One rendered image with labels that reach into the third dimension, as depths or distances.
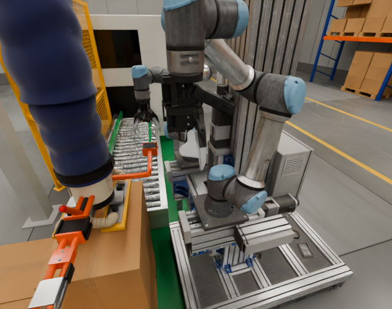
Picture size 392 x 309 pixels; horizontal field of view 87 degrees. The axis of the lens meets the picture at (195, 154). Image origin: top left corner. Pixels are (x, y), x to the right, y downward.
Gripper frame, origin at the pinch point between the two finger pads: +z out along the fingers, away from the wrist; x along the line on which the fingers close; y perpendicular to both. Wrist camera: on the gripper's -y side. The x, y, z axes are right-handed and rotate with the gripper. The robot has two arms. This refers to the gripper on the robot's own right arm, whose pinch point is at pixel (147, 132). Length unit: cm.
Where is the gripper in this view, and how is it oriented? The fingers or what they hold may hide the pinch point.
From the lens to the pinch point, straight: 122.5
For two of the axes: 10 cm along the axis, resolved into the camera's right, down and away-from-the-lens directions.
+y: 1.7, 5.1, -8.4
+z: 0.0, 8.6, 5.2
